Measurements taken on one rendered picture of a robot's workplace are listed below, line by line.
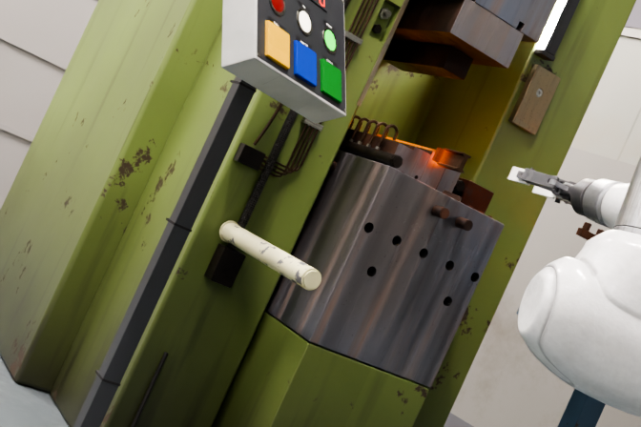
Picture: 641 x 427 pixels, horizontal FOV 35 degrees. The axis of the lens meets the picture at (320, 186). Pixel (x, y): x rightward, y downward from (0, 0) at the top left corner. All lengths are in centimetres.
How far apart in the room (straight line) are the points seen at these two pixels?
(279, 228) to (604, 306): 128
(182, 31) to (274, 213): 61
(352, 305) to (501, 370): 283
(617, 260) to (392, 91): 169
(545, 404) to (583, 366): 366
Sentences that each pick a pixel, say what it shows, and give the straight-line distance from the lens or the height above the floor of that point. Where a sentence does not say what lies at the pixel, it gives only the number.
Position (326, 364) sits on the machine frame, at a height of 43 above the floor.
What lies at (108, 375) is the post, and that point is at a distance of 216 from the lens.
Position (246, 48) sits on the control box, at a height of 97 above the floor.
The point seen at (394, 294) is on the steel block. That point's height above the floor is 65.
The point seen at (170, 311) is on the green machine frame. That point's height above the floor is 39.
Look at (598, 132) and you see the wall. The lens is 529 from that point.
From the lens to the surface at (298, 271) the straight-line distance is 203.
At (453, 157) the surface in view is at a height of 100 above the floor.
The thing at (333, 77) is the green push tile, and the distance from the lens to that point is 213.
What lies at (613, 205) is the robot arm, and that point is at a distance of 195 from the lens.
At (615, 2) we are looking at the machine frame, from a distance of 297.
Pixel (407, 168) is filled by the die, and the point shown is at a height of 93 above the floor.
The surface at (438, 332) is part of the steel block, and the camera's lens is 253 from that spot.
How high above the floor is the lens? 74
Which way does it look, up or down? 2 degrees up
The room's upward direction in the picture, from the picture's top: 25 degrees clockwise
